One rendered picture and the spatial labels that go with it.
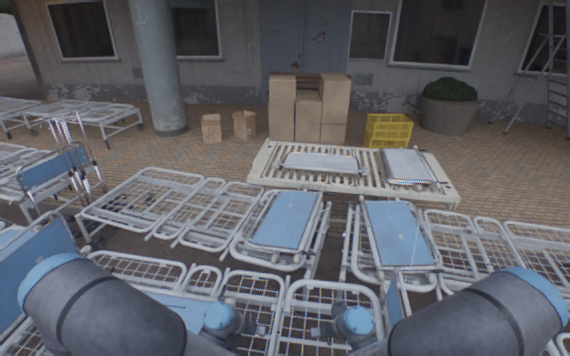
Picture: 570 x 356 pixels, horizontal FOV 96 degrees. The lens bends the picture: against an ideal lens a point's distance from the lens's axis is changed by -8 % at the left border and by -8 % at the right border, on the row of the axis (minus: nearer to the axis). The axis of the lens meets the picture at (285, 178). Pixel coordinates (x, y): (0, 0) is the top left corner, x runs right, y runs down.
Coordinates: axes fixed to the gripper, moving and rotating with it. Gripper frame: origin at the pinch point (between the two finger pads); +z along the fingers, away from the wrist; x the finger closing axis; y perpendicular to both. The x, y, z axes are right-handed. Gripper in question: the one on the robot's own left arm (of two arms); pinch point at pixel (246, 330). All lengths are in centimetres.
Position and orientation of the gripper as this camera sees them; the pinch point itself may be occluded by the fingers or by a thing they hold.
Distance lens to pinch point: 131.8
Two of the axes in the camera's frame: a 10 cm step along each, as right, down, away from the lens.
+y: 1.4, -8.0, 5.8
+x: -9.7, -0.1, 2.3
